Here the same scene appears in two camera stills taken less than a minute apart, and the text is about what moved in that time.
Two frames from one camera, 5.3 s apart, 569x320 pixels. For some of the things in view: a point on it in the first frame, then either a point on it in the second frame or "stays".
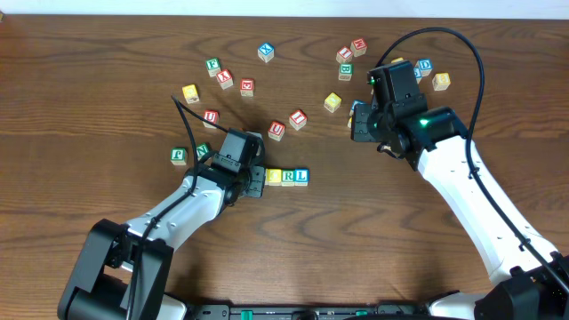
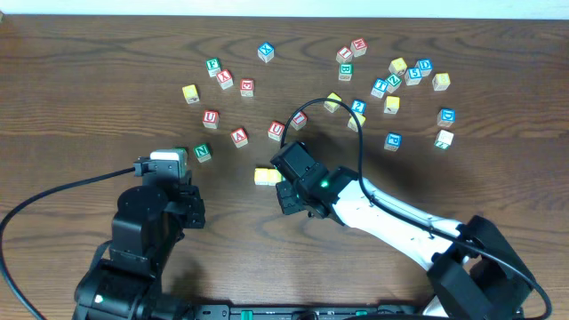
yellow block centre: [332, 102] stays
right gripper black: [360, 123] to [289, 198]
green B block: [346, 71] stays
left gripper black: [256, 181] to [194, 206]
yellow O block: [273, 177] stays
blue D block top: [425, 67] stays
